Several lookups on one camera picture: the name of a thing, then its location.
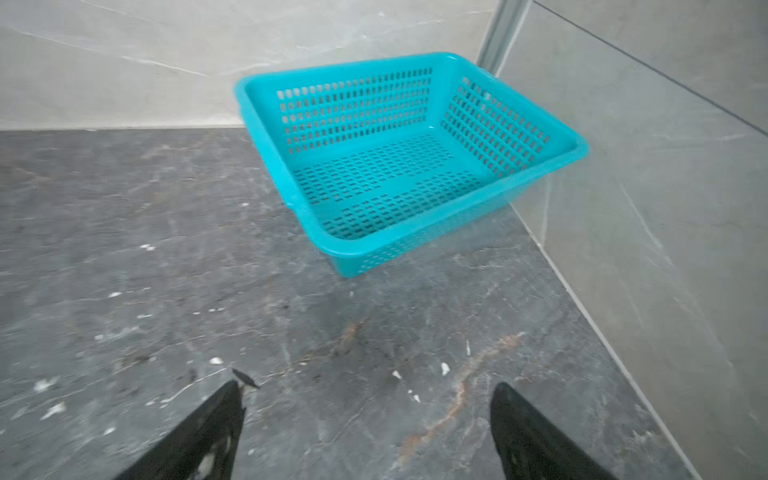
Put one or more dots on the teal plastic basket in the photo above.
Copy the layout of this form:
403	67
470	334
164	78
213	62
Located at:
376	158

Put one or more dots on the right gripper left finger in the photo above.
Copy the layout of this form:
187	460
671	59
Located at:
204	445

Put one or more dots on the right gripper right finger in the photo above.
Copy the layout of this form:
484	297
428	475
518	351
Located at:
532	447

